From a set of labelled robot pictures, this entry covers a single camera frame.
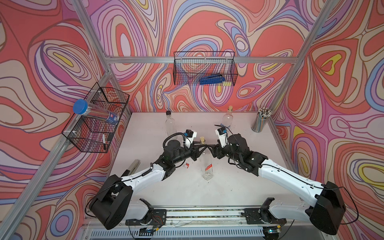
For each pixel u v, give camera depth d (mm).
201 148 743
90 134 733
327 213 386
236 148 575
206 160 797
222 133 663
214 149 678
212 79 907
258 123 1019
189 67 959
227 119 913
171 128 1136
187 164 910
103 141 720
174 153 617
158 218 732
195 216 750
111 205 415
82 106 614
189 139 654
